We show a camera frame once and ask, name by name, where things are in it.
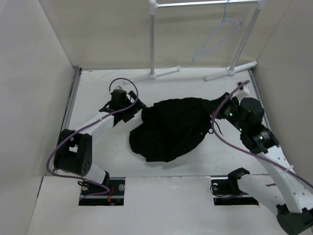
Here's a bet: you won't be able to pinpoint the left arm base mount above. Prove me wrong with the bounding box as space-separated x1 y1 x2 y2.
78 178 126 206

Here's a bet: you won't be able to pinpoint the light blue wire hanger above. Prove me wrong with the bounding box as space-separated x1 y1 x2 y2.
192 0 243 62

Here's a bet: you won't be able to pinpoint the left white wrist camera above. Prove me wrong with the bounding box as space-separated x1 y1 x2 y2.
115 85 123 90

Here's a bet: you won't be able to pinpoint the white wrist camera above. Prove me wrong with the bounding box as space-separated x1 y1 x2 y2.
237 81 250 96
115 85 123 90

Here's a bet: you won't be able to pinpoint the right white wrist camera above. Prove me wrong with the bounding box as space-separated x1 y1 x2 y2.
237 81 250 96

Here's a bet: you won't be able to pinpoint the white clothes rack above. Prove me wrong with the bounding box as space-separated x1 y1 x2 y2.
131 0 266 82

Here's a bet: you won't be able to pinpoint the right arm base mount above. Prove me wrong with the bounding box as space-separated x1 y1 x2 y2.
210 176 259 206

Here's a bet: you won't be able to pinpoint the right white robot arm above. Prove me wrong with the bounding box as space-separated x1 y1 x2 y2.
211 93 313 235

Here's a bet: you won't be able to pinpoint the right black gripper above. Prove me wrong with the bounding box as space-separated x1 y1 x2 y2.
202 92 247 133

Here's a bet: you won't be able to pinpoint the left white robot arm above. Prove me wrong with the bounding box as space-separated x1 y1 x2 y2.
53 89 146 195

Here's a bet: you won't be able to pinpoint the black trousers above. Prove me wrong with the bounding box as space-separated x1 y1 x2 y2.
129 96 224 163

